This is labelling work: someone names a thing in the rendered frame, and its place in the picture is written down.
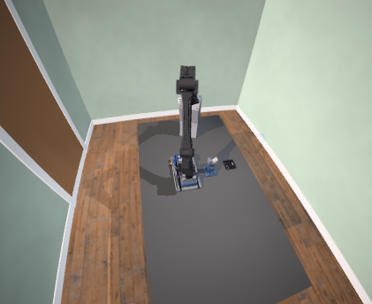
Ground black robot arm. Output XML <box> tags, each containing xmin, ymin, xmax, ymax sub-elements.
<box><xmin>176</xmin><ymin>65</ymin><xmax>199</xmax><ymax>179</ymax></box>

